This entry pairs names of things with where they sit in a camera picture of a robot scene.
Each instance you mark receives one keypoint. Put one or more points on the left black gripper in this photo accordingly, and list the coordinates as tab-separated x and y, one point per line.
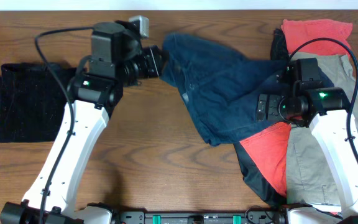
150	56

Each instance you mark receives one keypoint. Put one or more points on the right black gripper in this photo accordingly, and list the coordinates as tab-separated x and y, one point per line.
271	112

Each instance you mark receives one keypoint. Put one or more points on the navy blue denim shorts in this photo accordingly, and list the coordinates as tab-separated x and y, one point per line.
220	87

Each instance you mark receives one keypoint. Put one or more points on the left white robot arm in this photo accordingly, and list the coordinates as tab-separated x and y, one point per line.
117	60

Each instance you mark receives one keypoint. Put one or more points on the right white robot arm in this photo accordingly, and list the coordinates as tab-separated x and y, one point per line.
328	113

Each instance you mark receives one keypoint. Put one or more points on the red and black garment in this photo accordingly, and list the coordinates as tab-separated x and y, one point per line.
263	156

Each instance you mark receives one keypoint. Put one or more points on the khaki beige shorts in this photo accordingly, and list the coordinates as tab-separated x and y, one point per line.
309	178

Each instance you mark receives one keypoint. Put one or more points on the folded black sparkly garment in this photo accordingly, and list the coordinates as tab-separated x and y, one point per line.
31	103

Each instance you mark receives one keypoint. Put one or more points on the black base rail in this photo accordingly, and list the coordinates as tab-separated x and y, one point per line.
182	217

